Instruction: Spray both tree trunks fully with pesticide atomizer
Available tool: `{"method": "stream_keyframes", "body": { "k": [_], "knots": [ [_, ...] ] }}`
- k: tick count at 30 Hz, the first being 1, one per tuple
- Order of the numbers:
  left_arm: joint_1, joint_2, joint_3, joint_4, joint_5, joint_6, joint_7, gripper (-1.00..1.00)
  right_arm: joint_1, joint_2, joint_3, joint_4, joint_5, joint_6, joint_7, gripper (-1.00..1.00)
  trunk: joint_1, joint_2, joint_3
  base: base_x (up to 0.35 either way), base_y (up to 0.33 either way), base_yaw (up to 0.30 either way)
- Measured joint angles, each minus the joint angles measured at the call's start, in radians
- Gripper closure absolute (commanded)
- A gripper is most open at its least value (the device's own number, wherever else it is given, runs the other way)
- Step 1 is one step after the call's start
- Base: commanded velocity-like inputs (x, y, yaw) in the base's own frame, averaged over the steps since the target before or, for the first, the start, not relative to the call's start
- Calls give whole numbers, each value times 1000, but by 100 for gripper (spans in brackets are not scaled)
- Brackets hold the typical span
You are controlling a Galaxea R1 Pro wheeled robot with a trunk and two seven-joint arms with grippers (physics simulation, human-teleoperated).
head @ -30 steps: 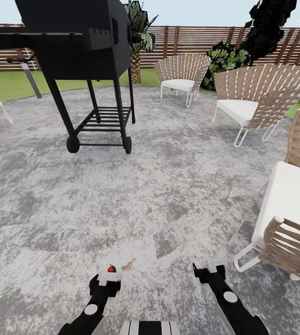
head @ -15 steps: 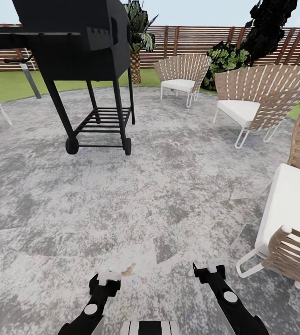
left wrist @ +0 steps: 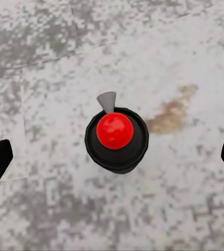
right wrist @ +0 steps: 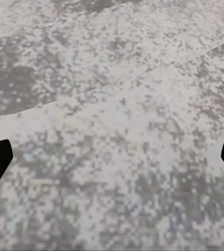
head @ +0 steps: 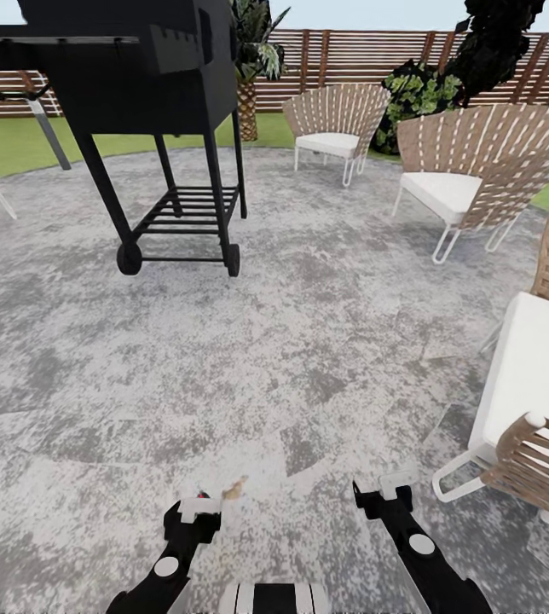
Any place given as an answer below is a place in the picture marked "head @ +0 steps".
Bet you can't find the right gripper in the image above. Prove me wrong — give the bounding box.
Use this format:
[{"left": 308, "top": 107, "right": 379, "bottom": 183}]
[{"left": 354, "top": 486, "right": 413, "bottom": 528}]

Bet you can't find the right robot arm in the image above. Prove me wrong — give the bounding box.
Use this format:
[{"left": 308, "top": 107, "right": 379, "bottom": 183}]
[{"left": 354, "top": 470, "right": 494, "bottom": 614}]

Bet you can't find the robot trunk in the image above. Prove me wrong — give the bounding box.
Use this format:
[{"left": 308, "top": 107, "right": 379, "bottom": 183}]
[{"left": 217, "top": 583, "right": 331, "bottom": 614}]

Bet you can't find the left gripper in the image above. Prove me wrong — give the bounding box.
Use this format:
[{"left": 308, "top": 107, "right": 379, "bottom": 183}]
[{"left": 164, "top": 501, "right": 221, "bottom": 549}]

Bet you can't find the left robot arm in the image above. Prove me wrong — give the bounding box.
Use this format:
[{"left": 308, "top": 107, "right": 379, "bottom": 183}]
[{"left": 106, "top": 189, "right": 225, "bottom": 614}]

